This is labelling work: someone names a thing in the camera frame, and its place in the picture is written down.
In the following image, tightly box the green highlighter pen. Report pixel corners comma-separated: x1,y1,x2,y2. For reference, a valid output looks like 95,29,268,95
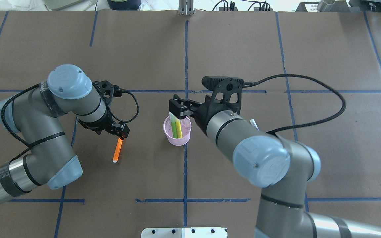
169,112,178,139

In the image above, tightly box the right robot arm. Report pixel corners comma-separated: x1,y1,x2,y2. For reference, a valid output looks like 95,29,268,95
168,95,381,238

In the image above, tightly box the orange highlighter pen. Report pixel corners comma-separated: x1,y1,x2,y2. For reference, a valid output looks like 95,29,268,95
112,138,123,164

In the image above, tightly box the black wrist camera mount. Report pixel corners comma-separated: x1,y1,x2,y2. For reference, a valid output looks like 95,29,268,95
92,80,125,99
201,76,244,115

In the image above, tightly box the aluminium frame post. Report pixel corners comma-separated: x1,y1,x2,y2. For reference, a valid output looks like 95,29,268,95
178,0,195,16

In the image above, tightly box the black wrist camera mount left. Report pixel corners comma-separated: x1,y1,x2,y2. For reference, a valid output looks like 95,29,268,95
92,80,125,99

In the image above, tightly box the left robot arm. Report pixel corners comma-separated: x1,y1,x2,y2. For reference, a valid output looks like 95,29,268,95
0,64,131,204

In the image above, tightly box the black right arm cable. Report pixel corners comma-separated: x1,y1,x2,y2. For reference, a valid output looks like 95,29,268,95
243,74,347,135

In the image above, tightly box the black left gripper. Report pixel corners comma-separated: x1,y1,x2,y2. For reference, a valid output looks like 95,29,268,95
78,114,130,138

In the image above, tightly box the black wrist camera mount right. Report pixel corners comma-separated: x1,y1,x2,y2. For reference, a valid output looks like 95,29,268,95
201,76,244,115

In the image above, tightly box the small metal cup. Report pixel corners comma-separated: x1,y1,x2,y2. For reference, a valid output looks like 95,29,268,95
317,0,335,12

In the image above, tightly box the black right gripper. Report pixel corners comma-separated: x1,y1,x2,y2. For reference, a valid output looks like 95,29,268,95
168,95,217,133

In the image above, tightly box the pink mesh pen holder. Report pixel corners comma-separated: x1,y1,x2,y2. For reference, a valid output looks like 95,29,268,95
163,116,192,146

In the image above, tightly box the purple highlighter pen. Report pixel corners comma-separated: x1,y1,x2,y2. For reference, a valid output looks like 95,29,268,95
250,119,259,130

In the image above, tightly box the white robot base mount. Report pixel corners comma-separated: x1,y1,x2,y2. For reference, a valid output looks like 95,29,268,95
141,227,228,238

